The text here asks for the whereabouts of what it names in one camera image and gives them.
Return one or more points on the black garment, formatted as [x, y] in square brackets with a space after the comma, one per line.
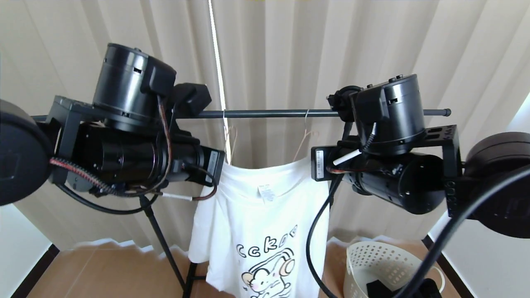
[379, 289]

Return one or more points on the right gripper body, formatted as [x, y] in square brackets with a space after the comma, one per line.
[327, 163]

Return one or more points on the beige curtain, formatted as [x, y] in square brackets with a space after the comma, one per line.
[281, 54]

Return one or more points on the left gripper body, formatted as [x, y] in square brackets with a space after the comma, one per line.
[186, 159]

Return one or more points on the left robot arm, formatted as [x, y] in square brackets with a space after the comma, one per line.
[124, 82]

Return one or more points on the white laundry basket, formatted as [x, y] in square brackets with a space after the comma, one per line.
[372, 260]

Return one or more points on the pink clothes hanger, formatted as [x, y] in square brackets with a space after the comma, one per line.
[307, 120]
[224, 116]

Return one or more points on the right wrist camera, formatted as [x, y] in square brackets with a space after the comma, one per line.
[341, 101]

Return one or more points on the white printed t-shirt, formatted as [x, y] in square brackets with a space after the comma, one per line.
[248, 215]

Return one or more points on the black clothes rack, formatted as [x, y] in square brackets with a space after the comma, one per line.
[269, 113]

